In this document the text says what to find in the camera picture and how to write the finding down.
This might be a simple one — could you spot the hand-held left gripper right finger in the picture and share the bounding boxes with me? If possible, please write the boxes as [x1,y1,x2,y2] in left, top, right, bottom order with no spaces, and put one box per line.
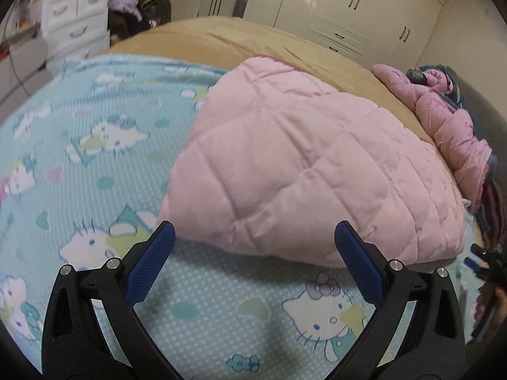
[334,220,466,380]

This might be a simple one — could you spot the purple clothes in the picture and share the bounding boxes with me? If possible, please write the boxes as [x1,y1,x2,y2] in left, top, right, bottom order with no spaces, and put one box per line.
[108,0,142,20]

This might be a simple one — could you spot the dark clothes pile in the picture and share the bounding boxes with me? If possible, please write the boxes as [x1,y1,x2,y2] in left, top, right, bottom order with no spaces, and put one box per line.
[108,8,137,46]

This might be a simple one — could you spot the maroon striped cloth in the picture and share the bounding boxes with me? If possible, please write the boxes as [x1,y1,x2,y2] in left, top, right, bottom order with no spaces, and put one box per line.
[473,180,507,248]

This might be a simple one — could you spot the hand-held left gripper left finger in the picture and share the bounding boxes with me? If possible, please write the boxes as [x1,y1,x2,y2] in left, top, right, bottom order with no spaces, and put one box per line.
[41,219,185,380]

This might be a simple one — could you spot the teal cartoon cat printed blanket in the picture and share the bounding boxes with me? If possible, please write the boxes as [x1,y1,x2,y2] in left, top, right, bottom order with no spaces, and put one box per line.
[0,55,482,380]

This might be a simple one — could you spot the person's right hand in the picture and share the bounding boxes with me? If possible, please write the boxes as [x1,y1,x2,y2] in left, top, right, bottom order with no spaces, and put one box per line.
[474,285,507,322]

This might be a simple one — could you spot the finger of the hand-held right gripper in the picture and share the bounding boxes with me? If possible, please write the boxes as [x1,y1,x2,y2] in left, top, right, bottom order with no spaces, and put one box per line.
[464,256,486,274]

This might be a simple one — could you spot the white wardrobe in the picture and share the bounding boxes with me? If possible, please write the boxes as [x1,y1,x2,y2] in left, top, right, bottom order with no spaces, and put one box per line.
[196,0,448,66]

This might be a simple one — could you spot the white drawer cabinet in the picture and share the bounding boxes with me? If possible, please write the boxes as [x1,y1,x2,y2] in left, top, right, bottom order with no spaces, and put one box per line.
[41,0,112,72]

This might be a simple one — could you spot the pink quilted jacket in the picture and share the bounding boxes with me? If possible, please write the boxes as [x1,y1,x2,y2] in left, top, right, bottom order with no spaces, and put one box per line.
[156,55,466,269]

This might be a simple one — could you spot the dark bag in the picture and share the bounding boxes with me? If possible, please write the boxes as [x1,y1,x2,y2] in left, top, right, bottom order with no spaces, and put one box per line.
[134,0,172,28]

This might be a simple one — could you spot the pink puffer jacket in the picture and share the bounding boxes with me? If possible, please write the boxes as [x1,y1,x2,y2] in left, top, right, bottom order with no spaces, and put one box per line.
[372,63,497,206]

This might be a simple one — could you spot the tan bed cover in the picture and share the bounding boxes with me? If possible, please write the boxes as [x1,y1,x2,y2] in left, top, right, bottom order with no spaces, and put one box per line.
[107,16,460,191]

